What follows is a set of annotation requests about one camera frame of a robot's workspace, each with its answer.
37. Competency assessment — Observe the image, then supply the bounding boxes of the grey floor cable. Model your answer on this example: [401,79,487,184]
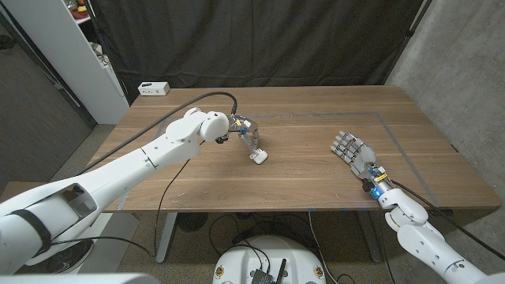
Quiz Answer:
[308,211,336,284]

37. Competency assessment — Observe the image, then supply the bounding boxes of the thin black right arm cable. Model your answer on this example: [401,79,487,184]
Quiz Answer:
[379,208,396,284]

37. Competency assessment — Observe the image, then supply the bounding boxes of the white AirPods case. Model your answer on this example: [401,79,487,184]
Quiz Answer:
[249,148,269,166]

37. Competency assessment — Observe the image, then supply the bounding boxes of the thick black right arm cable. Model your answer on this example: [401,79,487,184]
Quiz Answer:
[390,179,505,261]

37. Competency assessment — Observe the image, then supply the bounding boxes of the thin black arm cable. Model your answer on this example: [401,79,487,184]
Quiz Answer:
[49,157,193,258]
[379,208,396,284]

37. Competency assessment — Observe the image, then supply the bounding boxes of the black backdrop curtain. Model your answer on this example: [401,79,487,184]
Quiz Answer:
[89,0,425,99]

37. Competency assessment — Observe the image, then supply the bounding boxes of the white table leg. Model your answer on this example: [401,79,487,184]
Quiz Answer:
[155,212,178,264]

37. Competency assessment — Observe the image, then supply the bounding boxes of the black backdrop pole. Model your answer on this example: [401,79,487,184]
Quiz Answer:
[388,0,433,80]

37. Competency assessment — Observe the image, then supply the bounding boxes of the black round floor fan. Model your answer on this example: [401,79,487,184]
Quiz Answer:
[176,212,209,233]

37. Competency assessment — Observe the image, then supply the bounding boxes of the black sneaker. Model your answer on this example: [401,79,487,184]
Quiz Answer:
[15,238,94,275]

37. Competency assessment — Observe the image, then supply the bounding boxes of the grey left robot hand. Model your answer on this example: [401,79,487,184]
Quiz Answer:
[226,113,261,153]

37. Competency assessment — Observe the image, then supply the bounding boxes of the white power strip box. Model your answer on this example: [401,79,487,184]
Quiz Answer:
[137,81,171,97]

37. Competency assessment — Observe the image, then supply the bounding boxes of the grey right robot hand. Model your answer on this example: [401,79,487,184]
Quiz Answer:
[330,130,390,186]

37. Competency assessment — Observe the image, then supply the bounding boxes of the grey table leg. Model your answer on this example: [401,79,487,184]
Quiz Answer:
[357,211,383,264]

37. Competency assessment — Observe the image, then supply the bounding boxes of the white cabinet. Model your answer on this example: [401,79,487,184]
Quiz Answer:
[2,0,130,125]

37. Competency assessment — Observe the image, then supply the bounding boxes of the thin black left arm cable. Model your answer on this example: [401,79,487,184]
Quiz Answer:
[49,157,193,258]

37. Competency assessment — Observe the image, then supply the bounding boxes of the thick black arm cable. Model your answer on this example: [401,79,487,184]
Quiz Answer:
[390,179,505,261]
[74,91,238,177]

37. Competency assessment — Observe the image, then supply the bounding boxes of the grey tape outline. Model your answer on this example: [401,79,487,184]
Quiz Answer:
[116,111,441,211]

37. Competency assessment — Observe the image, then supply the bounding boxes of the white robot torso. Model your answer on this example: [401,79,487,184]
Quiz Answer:
[212,235,327,284]

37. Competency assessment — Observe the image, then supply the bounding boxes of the black floor cable tangle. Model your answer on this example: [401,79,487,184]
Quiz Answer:
[208,212,316,257]

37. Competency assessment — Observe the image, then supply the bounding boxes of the black antenna module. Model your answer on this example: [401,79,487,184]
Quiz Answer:
[249,258,288,284]

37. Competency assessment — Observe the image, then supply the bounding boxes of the white floor platform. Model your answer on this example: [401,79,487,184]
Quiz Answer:
[74,212,141,275]

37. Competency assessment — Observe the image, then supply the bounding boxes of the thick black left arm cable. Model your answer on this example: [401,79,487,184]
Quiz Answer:
[74,91,238,177]

